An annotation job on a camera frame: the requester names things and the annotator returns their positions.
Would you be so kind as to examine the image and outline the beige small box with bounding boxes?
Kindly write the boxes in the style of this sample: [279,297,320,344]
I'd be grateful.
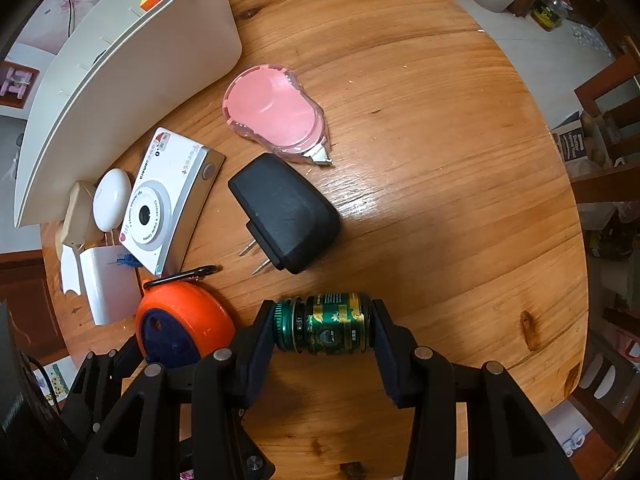
[62,180,98,250]

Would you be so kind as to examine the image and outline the printed cardboard box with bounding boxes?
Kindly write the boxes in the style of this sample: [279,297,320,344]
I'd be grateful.
[551,111,608,163]

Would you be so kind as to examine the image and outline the orange tape measure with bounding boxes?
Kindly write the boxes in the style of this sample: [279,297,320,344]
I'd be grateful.
[135,265,237,365]

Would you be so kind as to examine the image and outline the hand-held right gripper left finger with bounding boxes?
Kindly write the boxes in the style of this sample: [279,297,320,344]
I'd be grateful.
[70,300,278,480]

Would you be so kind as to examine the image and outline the white storage bin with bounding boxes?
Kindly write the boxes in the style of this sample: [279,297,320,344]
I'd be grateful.
[14,0,244,228]

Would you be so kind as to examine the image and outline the wooden chair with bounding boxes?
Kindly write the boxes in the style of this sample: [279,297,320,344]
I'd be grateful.
[570,35,640,201]

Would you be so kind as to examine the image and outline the white oval case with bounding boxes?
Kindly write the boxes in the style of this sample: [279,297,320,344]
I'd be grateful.
[93,168,133,233]

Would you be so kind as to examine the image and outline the white toy camera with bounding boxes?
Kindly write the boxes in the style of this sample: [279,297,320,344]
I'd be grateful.
[118,126,227,278]

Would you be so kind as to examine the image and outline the sunflower picture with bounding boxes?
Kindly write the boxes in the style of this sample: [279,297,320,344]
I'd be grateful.
[35,360,71,403]

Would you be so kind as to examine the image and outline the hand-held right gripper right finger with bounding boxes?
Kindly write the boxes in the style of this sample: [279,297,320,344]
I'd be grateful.
[370,299,581,480]

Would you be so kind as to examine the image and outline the pink dumbbell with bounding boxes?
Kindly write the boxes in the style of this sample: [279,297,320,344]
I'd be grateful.
[1,69,31,97]

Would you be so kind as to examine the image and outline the black power adapter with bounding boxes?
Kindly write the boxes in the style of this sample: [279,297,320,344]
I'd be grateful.
[228,153,342,276]

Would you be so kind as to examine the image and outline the white charger block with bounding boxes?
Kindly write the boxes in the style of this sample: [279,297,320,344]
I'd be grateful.
[79,246,140,326]

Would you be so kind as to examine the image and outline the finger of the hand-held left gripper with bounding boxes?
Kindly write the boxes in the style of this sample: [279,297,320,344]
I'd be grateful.
[65,337,151,431]
[220,407,277,480]

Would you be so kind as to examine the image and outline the pile of white pebbles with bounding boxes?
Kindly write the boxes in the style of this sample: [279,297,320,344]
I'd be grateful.
[570,20,615,58]

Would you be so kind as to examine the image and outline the wooden door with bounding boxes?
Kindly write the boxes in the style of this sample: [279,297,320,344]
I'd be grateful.
[0,249,71,366]

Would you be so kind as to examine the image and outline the green jar gold lid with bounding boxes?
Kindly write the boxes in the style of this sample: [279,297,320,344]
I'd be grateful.
[272,291,375,357]

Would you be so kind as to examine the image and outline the pink correction tape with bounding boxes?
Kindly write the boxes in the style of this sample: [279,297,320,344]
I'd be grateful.
[222,62,335,167]

